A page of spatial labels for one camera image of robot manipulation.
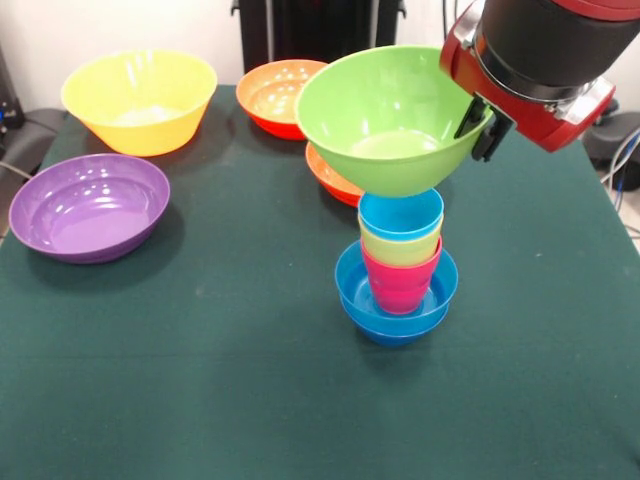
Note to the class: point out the black rounded base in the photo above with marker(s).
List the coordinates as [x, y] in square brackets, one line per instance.
[612, 142]

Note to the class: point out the large yellow bowl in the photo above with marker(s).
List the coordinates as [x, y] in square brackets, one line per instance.
[140, 130]

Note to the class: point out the light blue bowl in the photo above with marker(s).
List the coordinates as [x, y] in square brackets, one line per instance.
[350, 295]

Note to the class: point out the red cup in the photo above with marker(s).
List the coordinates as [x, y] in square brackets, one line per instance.
[400, 290]

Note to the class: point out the dark green tablecloth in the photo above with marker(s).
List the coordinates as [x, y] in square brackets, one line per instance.
[320, 400]

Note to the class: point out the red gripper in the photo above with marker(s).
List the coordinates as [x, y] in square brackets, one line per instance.
[525, 107]

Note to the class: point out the black chair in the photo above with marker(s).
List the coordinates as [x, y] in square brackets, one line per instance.
[30, 135]

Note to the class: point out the orange bowl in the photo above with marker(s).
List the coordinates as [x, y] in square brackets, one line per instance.
[330, 175]
[270, 95]

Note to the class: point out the purple bowl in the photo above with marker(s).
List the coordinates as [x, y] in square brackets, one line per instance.
[85, 215]

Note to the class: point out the light blue cup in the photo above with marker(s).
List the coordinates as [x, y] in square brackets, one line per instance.
[400, 215]

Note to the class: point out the dark blue bowl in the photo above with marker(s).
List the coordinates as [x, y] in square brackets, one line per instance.
[395, 335]

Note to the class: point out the black knob clamp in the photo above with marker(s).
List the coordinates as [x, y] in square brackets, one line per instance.
[607, 115]

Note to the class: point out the light green bowl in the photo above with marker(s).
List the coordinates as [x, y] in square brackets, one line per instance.
[385, 130]

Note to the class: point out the yellow-green cup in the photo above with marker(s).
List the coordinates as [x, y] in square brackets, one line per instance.
[400, 250]

